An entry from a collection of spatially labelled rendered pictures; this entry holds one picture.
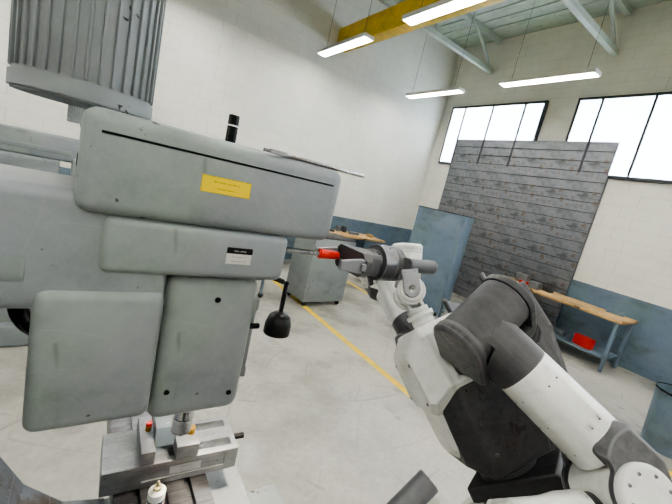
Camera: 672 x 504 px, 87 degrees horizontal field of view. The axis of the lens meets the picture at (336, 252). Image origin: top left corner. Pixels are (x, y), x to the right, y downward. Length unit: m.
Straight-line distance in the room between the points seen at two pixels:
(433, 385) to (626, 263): 7.40
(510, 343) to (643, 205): 7.54
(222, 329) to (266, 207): 0.28
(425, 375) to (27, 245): 0.69
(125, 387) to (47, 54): 0.55
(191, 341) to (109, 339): 0.15
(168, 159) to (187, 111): 6.78
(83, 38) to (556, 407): 0.86
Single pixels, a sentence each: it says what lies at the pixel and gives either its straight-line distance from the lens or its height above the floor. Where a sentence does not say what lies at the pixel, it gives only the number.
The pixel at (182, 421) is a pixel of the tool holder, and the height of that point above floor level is 1.24.
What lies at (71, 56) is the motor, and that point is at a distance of 0.69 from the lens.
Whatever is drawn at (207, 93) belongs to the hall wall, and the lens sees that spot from 7.54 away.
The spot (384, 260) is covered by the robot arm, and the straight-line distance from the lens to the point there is 0.84.
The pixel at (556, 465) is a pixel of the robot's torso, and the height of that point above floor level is 1.46.
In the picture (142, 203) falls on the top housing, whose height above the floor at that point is 1.76.
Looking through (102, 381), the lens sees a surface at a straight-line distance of 0.78.
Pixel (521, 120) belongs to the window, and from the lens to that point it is 9.37.
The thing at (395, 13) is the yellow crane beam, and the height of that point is 4.99.
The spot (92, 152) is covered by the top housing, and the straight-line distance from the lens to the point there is 0.65.
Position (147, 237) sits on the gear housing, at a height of 1.70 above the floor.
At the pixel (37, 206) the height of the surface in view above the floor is 1.73.
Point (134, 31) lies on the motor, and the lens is 0.72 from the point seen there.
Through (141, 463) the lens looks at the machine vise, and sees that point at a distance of 1.19.
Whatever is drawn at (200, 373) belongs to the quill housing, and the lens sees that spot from 0.84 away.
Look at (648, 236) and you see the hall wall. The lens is 8.00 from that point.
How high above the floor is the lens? 1.85
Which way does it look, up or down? 10 degrees down
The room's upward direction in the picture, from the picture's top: 13 degrees clockwise
